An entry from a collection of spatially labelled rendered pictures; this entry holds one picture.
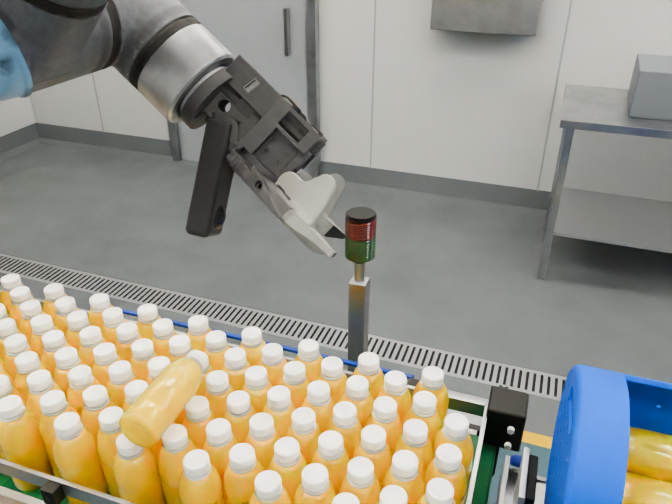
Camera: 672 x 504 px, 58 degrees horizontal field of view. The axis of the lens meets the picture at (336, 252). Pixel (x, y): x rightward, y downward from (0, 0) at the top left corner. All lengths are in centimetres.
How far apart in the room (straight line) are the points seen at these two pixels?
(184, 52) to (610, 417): 67
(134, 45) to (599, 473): 71
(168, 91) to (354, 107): 374
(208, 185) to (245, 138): 6
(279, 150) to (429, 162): 372
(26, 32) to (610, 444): 76
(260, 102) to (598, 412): 58
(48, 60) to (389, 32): 366
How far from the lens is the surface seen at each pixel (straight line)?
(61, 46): 54
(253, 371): 111
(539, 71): 403
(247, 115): 61
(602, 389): 91
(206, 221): 60
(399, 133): 427
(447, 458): 98
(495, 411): 118
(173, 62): 60
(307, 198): 55
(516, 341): 304
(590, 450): 86
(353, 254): 124
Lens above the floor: 180
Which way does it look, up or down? 30 degrees down
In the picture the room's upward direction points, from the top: straight up
